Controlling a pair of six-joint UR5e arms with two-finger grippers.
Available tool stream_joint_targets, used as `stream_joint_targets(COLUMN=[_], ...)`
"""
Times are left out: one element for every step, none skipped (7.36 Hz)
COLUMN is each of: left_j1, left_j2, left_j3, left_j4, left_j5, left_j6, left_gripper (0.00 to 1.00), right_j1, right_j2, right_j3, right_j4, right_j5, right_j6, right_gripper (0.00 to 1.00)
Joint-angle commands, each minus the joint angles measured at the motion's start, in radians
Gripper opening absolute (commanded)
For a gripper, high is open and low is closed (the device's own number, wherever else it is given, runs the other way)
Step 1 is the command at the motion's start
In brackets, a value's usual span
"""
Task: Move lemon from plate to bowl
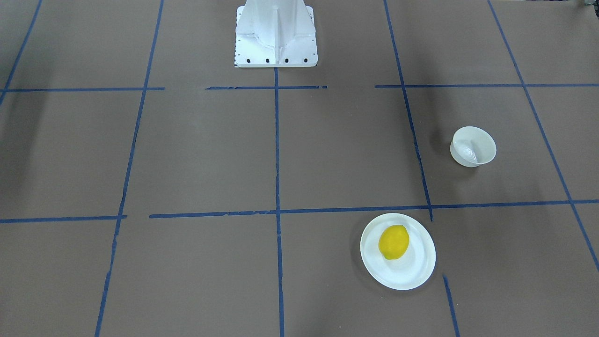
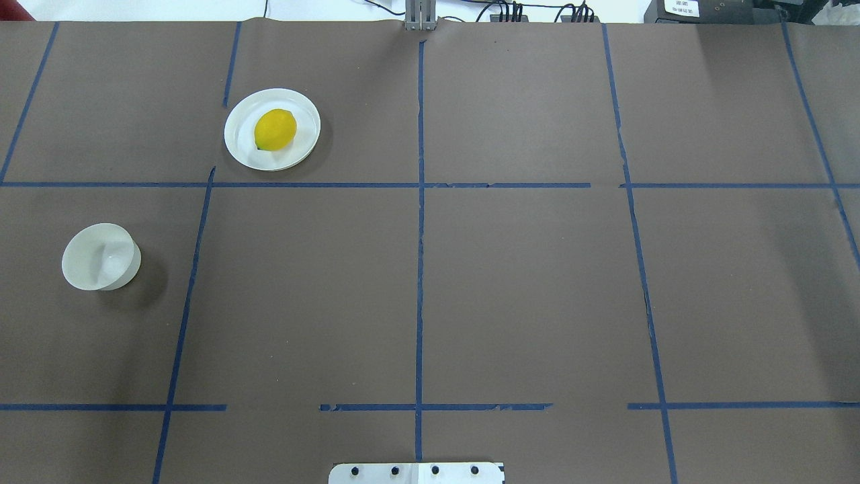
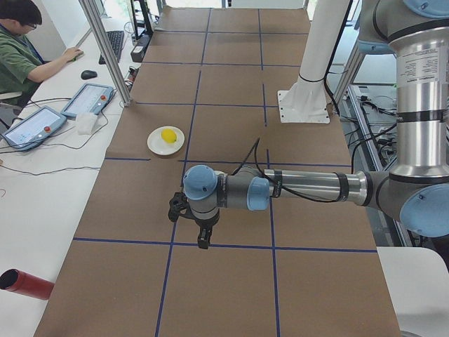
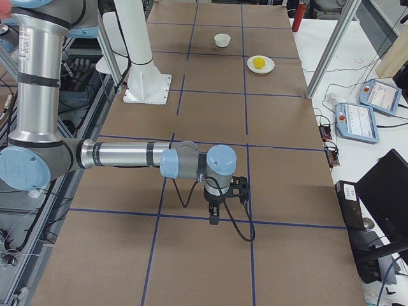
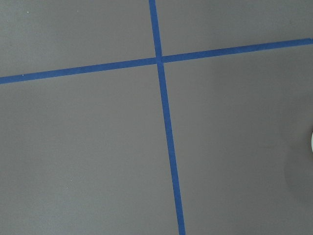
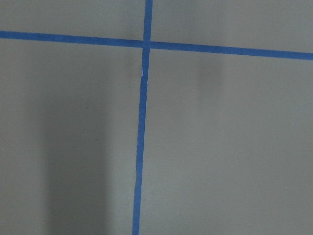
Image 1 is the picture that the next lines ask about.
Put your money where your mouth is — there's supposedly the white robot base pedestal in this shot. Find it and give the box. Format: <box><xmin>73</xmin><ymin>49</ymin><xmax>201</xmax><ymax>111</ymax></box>
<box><xmin>234</xmin><ymin>0</ymin><xmax>318</xmax><ymax>68</ymax></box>

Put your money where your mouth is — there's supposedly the white bowl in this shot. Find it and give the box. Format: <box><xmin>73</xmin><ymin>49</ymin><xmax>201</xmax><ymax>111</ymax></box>
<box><xmin>450</xmin><ymin>126</ymin><xmax>497</xmax><ymax>167</ymax></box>

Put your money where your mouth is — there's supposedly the white round plate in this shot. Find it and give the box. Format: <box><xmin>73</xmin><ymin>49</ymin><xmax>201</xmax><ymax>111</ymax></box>
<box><xmin>359</xmin><ymin>213</ymin><xmax>436</xmax><ymax>291</ymax></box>

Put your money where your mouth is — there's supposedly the yellow lemon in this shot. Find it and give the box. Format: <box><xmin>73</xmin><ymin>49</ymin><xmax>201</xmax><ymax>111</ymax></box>
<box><xmin>377</xmin><ymin>225</ymin><xmax>410</xmax><ymax>260</ymax></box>

